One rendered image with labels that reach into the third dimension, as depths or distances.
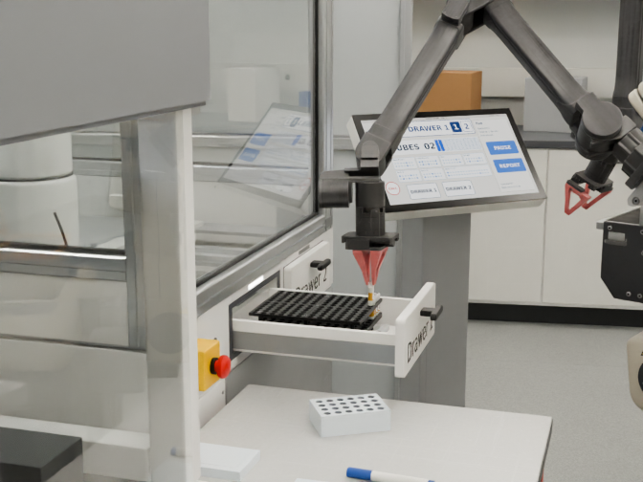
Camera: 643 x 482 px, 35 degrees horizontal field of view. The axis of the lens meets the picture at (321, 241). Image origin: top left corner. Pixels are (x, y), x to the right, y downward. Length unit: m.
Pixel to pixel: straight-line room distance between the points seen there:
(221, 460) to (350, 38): 2.24
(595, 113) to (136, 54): 1.21
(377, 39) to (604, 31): 2.20
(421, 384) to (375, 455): 1.31
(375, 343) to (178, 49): 0.94
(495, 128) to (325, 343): 1.27
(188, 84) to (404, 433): 0.88
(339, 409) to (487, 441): 0.26
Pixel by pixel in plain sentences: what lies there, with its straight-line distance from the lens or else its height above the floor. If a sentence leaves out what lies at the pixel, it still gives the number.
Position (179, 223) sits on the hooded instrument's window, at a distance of 1.15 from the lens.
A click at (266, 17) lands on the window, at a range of 2.14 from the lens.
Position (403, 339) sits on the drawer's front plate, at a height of 0.89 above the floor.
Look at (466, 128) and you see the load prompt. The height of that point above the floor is 1.15.
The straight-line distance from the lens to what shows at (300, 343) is 1.94.
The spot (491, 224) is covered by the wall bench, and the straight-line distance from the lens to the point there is 4.99.
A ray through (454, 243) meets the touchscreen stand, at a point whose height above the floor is 0.83.
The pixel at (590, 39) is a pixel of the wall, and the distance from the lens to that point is 5.63.
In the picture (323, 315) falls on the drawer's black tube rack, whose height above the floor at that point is 0.90.
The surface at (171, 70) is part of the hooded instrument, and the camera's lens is 1.09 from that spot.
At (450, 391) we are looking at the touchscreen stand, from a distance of 3.08.
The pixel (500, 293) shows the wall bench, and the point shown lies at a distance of 5.07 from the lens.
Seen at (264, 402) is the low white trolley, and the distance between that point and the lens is 1.94.
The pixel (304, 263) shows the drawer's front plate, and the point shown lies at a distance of 2.32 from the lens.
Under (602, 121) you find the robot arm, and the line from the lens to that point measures 2.04.
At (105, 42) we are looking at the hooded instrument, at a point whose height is 1.43.
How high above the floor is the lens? 1.46
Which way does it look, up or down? 12 degrees down
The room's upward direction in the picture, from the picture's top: straight up
